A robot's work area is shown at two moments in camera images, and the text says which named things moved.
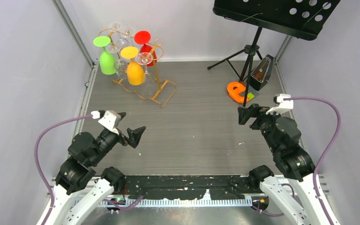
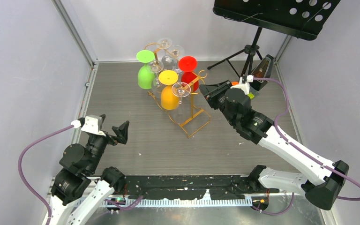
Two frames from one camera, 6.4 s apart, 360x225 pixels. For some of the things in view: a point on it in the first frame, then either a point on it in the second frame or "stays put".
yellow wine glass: [135, 71] to [167, 78]
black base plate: [190, 186] stays put
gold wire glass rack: [137, 66] to [174, 91]
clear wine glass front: [151, 88] to [182, 113]
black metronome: [262, 73] stays put
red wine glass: [147, 52] to [187, 64]
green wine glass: [107, 59] to [146, 73]
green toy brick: [250, 95] stays put
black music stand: [305, 18] stays put
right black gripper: [253, 110] to [211, 92]
